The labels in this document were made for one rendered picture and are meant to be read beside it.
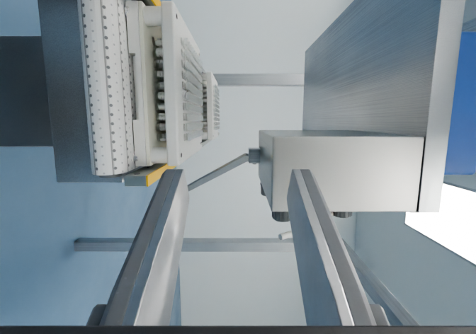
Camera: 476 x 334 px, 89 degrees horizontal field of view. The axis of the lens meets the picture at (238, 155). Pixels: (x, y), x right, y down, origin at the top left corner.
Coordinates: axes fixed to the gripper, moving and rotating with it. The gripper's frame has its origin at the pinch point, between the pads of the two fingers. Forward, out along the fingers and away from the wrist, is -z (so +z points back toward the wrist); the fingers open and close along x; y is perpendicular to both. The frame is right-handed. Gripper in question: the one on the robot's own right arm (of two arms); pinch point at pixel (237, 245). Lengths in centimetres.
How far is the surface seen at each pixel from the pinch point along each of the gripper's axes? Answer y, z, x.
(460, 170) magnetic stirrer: 16.4, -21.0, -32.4
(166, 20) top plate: -0.4, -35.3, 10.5
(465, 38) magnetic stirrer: 0.9, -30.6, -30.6
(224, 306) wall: 454, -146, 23
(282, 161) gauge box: 13.2, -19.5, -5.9
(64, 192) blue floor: 96, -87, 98
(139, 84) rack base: 7.4, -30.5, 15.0
